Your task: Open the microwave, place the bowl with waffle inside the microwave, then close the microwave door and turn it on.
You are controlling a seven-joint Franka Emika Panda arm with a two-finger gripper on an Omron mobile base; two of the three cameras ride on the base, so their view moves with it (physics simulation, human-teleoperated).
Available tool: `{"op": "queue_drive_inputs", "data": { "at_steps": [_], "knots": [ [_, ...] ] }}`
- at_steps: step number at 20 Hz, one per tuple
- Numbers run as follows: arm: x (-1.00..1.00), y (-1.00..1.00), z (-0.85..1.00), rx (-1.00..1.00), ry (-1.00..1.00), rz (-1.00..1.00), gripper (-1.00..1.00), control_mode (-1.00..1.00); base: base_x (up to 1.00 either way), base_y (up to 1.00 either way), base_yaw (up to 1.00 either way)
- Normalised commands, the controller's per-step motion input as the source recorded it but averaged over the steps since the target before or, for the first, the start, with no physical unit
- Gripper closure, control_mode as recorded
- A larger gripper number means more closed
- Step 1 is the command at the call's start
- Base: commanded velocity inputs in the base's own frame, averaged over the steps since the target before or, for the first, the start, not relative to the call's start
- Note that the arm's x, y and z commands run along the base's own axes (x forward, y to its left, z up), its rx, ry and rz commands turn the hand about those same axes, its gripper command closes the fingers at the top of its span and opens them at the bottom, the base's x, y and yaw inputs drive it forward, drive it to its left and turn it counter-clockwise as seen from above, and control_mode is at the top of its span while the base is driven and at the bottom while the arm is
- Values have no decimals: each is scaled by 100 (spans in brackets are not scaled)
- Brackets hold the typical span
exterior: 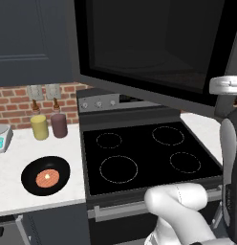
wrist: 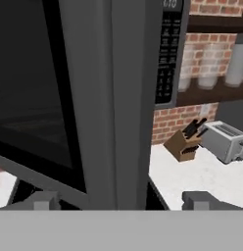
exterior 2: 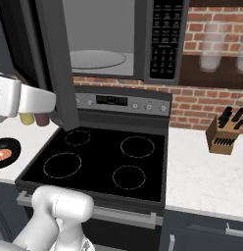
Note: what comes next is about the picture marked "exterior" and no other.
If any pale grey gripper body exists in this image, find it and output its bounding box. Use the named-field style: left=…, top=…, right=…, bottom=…
left=208, top=75, right=237, bottom=96

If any black microwave oven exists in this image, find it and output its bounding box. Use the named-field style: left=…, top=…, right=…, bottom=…
left=74, top=0, right=237, bottom=120

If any black microwave door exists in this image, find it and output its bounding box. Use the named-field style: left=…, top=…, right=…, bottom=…
left=74, top=0, right=227, bottom=109

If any black oven door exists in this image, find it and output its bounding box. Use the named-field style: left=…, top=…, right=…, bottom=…
left=88, top=204, right=227, bottom=245

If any dark grey cupboard door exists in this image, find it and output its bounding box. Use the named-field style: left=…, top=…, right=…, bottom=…
left=0, top=0, right=75, bottom=88

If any round orange waffle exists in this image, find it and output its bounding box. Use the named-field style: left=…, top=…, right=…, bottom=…
left=34, top=169, right=60, bottom=189

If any dark grey base cabinet door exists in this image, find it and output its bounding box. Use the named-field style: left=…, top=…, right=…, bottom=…
left=22, top=203, right=92, bottom=245

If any black stove with hob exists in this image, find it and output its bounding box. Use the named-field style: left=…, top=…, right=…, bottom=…
left=75, top=88, right=227, bottom=245

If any maroon squeeze bottle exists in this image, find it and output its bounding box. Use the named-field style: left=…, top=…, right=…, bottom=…
left=50, top=97, right=69, bottom=139

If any yellow squeeze bottle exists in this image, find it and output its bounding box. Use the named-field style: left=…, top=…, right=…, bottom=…
left=30, top=99, right=50, bottom=142

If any grey kitchen scale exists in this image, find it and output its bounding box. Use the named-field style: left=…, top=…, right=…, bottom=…
left=0, top=123, right=14, bottom=155

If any dark grey base cabinet front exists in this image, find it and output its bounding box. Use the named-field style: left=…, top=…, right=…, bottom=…
left=0, top=215, right=24, bottom=245

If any silver oven door handle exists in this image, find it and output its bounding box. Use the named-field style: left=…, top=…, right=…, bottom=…
left=87, top=187, right=225, bottom=223

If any grey wall outlet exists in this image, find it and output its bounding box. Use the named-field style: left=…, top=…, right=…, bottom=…
left=45, top=83, right=62, bottom=100
left=26, top=84, right=45, bottom=101

